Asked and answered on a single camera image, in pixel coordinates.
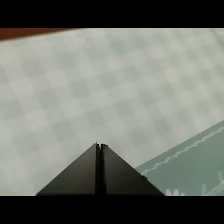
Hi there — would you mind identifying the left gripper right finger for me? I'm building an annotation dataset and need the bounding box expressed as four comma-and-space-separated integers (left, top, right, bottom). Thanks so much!
99, 143, 165, 197

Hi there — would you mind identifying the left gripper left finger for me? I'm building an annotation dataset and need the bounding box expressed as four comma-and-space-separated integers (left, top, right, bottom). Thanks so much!
35, 142, 100, 197

